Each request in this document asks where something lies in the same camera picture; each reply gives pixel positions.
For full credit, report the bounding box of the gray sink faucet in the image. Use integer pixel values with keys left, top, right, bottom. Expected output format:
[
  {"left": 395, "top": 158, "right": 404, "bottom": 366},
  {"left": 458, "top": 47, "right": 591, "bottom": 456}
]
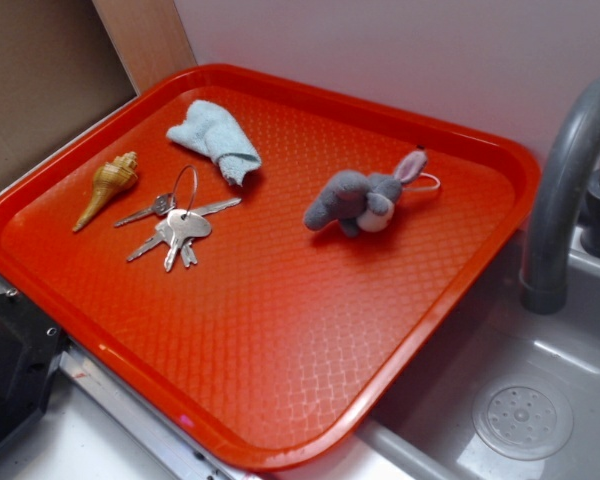
[{"left": 519, "top": 78, "right": 600, "bottom": 314}]

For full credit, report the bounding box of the tan spiral seashell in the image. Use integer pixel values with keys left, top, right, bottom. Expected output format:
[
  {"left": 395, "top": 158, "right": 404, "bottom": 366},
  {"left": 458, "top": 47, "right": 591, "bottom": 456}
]
[{"left": 72, "top": 151, "right": 138, "bottom": 233}]

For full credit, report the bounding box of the brown cardboard panel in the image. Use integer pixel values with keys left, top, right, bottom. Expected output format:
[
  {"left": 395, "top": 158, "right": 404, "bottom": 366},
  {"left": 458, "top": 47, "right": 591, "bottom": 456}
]
[{"left": 0, "top": 1, "right": 135, "bottom": 192}]

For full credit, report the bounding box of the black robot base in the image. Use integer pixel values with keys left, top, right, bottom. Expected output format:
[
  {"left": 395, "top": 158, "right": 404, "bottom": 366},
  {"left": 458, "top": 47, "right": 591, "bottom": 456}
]
[{"left": 0, "top": 288, "right": 66, "bottom": 451}]

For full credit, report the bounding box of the red plastic tray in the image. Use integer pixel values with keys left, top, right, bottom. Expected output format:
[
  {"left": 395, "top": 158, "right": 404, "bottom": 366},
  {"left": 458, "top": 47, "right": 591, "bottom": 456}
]
[{"left": 0, "top": 65, "right": 540, "bottom": 472}]

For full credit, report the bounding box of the silver key bunch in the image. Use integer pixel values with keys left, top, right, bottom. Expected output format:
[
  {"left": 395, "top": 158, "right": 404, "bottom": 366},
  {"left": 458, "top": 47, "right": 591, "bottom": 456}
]
[{"left": 114, "top": 165, "right": 241, "bottom": 273}]

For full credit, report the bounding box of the gray plastic sink basin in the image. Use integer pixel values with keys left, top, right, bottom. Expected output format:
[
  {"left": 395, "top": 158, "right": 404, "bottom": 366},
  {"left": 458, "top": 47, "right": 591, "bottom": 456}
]
[{"left": 358, "top": 238, "right": 600, "bottom": 479}]

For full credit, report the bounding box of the sink drain strainer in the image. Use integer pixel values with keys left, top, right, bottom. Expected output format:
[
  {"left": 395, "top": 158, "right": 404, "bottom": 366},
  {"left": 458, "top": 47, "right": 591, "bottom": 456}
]
[{"left": 472, "top": 379, "right": 574, "bottom": 461}]

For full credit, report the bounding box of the light blue cloth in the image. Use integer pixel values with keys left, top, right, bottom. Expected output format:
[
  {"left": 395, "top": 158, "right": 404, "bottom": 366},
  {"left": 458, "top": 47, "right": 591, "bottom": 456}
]
[{"left": 166, "top": 100, "right": 262, "bottom": 186}]

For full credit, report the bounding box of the gray plush bunny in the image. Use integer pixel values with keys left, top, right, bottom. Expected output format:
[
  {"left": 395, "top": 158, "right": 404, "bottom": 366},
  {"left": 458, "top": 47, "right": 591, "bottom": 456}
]
[{"left": 303, "top": 148, "right": 441, "bottom": 238}]

